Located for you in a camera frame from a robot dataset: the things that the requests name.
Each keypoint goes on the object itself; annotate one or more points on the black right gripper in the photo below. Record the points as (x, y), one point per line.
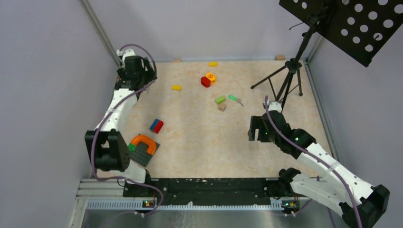
(256, 122)

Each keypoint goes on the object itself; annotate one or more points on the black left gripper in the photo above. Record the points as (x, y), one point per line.
(148, 73)

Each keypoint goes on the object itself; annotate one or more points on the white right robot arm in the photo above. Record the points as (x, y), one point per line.
(359, 203)

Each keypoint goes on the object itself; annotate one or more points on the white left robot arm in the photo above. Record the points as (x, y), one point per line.
(107, 149)

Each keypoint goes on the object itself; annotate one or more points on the yellow brick mid left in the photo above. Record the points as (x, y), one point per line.
(176, 87)

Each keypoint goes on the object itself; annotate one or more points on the green tagged key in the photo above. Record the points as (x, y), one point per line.
(234, 98)

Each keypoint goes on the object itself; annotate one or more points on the small wooden cube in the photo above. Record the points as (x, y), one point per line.
(222, 107)

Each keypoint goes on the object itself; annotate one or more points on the red blue brick stack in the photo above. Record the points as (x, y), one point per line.
(156, 126)

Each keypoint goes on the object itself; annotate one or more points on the green brick block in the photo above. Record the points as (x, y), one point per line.
(219, 100)

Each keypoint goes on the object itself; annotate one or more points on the small dark green brick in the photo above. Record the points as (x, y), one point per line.
(131, 147)

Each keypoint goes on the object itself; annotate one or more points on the red cylinder block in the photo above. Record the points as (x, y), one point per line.
(205, 81)

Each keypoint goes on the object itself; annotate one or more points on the orange arch block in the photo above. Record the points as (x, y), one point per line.
(147, 140)

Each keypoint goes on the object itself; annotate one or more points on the wooden wedge back right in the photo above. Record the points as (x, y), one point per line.
(280, 58)

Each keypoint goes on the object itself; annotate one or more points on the orange round block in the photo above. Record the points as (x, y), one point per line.
(211, 77)

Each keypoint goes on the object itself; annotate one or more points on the grey studded baseplate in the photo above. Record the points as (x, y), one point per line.
(140, 155)

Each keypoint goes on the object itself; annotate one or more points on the yellow brick far back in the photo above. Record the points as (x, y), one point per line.
(213, 64)

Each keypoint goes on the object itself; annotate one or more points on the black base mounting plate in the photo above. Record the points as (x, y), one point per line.
(211, 191)

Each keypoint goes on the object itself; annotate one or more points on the black perforated music stand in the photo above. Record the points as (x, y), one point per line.
(360, 28)

